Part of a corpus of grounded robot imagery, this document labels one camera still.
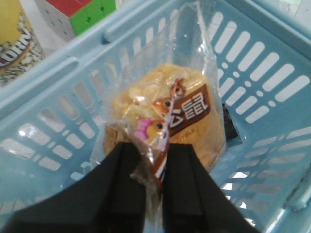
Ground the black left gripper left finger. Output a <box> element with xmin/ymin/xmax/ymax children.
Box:
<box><xmin>2</xmin><ymin>143</ymin><xmax>146</xmax><ymax>233</ymax></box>

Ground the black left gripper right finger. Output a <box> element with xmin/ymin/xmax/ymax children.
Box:
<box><xmin>163</xmin><ymin>144</ymin><xmax>258</xmax><ymax>233</ymax></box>

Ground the packaged bread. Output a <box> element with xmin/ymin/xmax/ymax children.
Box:
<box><xmin>101</xmin><ymin>1</ymin><xmax>225</xmax><ymax>194</ymax></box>

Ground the light blue plastic basket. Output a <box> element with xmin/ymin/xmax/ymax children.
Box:
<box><xmin>0</xmin><ymin>0</ymin><xmax>311</xmax><ymax>233</ymax></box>

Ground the yellow popcorn paper cup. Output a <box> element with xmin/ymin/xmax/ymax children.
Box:
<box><xmin>0</xmin><ymin>0</ymin><xmax>45</xmax><ymax>89</ymax></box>

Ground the colourful rubik's cube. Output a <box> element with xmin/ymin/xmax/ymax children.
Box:
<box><xmin>35</xmin><ymin>0</ymin><xmax>117</xmax><ymax>41</ymax></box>

